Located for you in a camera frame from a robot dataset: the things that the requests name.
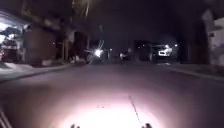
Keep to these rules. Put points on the white car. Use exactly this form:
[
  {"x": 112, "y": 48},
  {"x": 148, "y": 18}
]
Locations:
[{"x": 164, "y": 51}]

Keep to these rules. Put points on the pale building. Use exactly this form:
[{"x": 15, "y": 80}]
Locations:
[{"x": 215, "y": 36}]

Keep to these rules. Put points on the robot's own part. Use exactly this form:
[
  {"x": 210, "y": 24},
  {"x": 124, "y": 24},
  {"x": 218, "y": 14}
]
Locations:
[
  {"x": 75, "y": 126},
  {"x": 146, "y": 126}
]

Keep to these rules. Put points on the grey pavement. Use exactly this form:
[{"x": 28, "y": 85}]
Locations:
[
  {"x": 23, "y": 70},
  {"x": 200, "y": 70}
]

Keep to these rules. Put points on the dark asphalt road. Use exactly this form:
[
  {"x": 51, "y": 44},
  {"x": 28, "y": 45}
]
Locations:
[{"x": 126, "y": 83}]

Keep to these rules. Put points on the building with lit front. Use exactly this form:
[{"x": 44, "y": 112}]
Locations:
[{"x": 40, "y": 43}]

